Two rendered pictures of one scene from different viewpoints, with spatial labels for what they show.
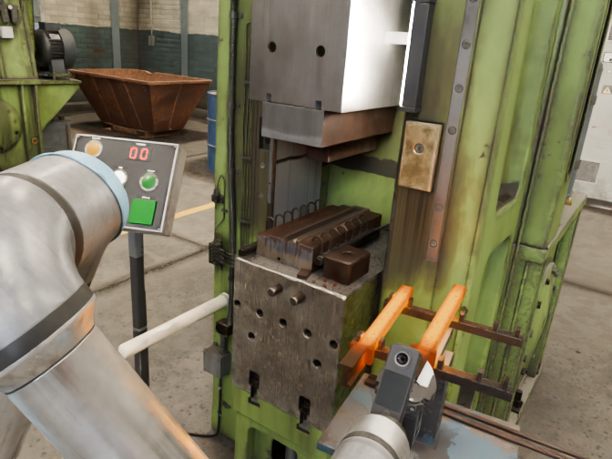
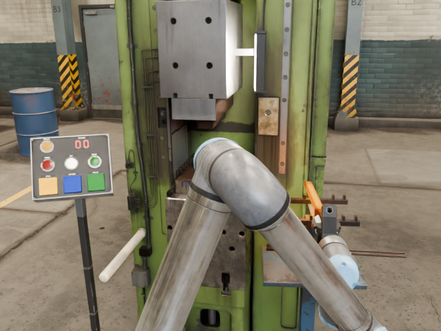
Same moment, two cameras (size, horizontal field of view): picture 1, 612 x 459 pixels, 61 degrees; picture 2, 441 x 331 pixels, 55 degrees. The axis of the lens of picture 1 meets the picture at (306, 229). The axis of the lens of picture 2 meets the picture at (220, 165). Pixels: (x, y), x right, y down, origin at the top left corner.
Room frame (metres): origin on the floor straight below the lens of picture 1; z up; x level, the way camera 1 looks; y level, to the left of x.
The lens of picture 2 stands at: (-0.36, 0.60, 1.64)
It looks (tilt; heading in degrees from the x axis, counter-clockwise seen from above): 18 degrees down; 339
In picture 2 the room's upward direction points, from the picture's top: 1 degrees counter-clockwise
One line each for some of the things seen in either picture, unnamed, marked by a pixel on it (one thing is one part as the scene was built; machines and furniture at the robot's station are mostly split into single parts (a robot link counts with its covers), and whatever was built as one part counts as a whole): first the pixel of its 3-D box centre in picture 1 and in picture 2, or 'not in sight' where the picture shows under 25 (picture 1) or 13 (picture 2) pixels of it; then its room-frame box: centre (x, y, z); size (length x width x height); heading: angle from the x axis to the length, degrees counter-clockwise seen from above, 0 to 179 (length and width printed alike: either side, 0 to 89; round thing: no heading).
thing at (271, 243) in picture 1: (322, 231); (206, 172); (1.57, -0.05, 0.96); 0.42 x 0.20 x 0.09; 147
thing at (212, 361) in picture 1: (217, 361); (141, 276); (1.69, 0.30, 0.36); 0.09 x 0.07 x 0.12; 57
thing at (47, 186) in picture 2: not in sight; (48, 186); (1.52, 0.69, 1.01); 0.07 x 0.05 x 0.07; 82
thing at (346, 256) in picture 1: (347, 264); not in sight; (1.35, -0.12, 0.95); 0.12 x 0.08 x 0.06; 147
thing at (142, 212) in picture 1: (143, 212); (96, 182); (1.49, 0.49, 1.01); 0.07 x 0.05 x 0.07; 82
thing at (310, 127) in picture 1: (332, 117); (205, 102); (1.57, -0.05, 1.32); 0.42 x 0.20 x 0.10; 147
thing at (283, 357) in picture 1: (331, 310); (218, 219); (1.55, -0.11, 0.69); 0.56 x 0.38 x 0.45; 147
